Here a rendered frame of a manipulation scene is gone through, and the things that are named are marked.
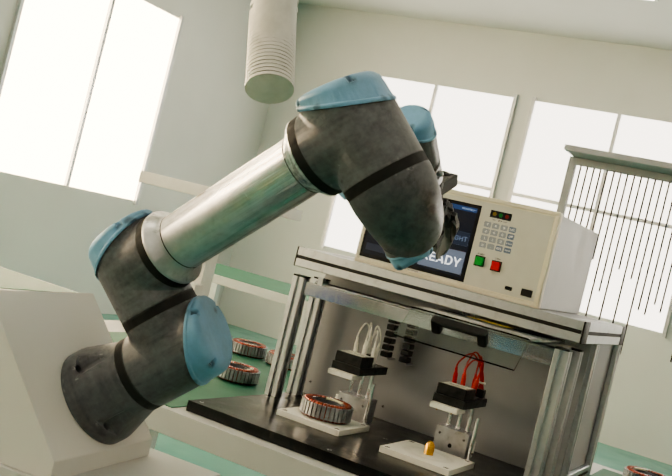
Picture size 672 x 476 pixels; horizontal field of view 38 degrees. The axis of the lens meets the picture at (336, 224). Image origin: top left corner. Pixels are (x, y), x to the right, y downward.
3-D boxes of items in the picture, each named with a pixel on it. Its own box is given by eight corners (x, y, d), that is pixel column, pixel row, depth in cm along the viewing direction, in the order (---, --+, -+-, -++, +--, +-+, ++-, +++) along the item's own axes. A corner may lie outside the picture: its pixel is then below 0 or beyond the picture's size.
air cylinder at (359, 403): (362, 424, 214) (368, 400, 214) (333, 414, 217) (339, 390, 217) (372, 423, 218) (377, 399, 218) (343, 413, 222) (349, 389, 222)
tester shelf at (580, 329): (580, 344, 193) (586, 321, 193) (293, 265, 224) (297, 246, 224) (621, 345, 232) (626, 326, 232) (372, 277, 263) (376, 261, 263)
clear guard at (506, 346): (513, 371, 172) (521, 338, 172) (393, 335, 183) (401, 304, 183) (558, 368, 201) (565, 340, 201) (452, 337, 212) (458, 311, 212)
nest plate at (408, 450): (448, 476, 184) (449, 470, 184) (378, 451, 191) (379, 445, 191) (473, 468, 197) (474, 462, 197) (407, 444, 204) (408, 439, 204)
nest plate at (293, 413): (337, 436, 195) (339, 430, 195) (275, 414, 202) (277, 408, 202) (369, 431, 208) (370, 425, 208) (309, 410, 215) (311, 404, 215)
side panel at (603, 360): (561, 491, 207) (597, 344, 207) (548, 486, 208) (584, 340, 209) (589, 476, 232) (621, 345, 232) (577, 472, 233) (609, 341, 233)
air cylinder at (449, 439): (463, 460, 203) (470, 434, 203) (431, 448, 206) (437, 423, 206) (471, 457, 207) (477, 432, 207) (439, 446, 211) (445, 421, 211)
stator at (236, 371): (208, 376, 237) (211, 361, 237) (220, 371, 248) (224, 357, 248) (251, 388, 235) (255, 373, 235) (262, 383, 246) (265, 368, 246)
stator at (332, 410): (335, 427, 198) (339, 409, 198) (289, 410, 203) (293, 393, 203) (358, 423, 207) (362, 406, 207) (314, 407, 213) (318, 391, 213)
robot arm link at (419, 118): (374, 115, 163) (418, 94, 165) (385, 163, 171) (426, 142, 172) (397, 139, 158) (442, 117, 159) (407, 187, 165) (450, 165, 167)
